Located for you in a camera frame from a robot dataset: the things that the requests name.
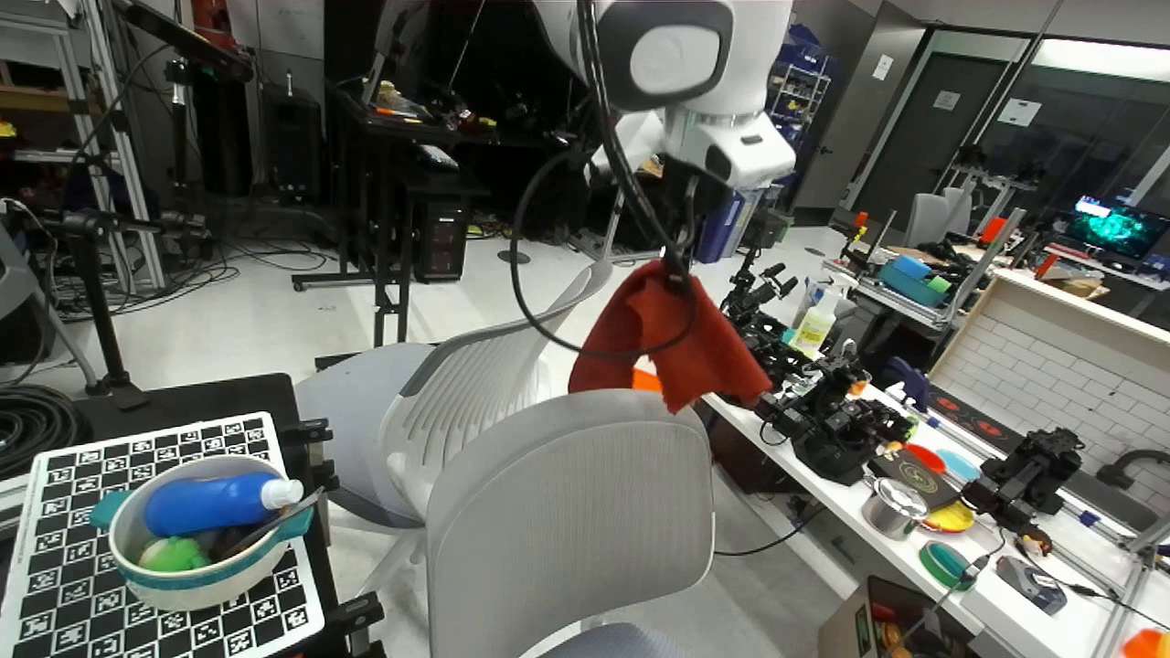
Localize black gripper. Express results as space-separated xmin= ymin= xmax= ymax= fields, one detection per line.
xmin=663 ymin=167 xmax=712 ymax=290

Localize orange cloth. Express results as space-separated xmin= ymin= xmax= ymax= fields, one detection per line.
xmin=565 ymin=252 xmax=779 ymax=418

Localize grey mesh back office chair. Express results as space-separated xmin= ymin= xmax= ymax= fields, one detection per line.
xmin=420 ymin=389 xmax=725 ymax=658

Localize yellow white bottle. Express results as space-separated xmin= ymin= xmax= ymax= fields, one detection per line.
xmin=785 ymin=283 xmax=843 ymax=364

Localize blue bin shelf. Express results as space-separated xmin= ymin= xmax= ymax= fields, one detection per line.
xmin=775 ymin=18 xmax=843 ymax=161

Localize teal box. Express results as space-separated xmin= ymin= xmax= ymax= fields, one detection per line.
xmin=875 ymin=252 xmax=958 ymax=311

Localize black mechanical gadget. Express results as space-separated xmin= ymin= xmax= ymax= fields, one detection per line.
xmin=762 ymin=363 xmax=914 ymax=487

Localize black workstation desk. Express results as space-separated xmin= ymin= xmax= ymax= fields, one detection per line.
xmin=323 ymin=77 xmax=490 ymax=352

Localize dark glass partition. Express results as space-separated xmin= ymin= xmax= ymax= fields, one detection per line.
xmin=843 ymin=26 xmax=1170 ymax=268

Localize red toy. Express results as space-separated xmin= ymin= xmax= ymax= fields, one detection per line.
xmin=898 ymin=444 xmax=950 ymax=474

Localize metal cup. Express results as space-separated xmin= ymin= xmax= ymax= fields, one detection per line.
xmin=858 ymin=474 xmax=932 ymax=545

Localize light blue toy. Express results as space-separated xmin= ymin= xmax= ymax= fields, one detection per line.
xmin=936 ymin=447 xmax=986 ymax=489

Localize white tiled wooden box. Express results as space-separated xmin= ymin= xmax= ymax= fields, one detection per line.
xmin=925 ymin=268 xmax=1170 ymax=489

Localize green oval toy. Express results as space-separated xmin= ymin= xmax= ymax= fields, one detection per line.
xmin=914 ymin=542 xmax=980 ymax=595

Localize black blocky device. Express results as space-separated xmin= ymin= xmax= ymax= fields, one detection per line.
xmin=963 ymin=425 xmax=1089 ymax=519

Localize monitor with teal screen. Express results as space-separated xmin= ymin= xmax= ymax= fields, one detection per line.
xmin=1061 ymin=190 xmax=1166 ymax=272

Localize white work table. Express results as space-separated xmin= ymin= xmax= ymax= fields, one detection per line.
xmin=703 ymin=325 xmax=1170 ymax=658

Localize grey spoon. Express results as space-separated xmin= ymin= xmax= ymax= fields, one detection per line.
xmin=202 ymin=487 xmax=328 ymax=562

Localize blue bottle white cap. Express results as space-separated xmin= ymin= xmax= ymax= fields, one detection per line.
xmin=141 ymin=468 xmax=307 ymax=542

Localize green ball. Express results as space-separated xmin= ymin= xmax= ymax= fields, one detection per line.
xmin=136 ymin=535 xmax=213 ymax=579

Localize white bowl teal rim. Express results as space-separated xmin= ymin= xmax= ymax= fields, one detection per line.
xmin=86 ymin=453 xmax=323 ymax=613

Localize orange plastic object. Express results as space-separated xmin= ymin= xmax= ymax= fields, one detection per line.
xmin=1115 ymin=625 xmax=1170 ymax=658

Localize grey metal storage rack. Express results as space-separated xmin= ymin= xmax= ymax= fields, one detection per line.
xmin=0 ymin=0 xmax=167 ymax=302

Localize black camera rig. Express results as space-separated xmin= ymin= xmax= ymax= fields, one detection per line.
xmin=716 ymin=252 xmax=812 ymax=414

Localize black camera tripod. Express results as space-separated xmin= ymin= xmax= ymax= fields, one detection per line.
xmin=0 ymin=197 xmax=158 ymax=394

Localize black coiled cables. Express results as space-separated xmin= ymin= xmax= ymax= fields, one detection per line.
xmin=0 ymin=385 xmax=83 ymax=481

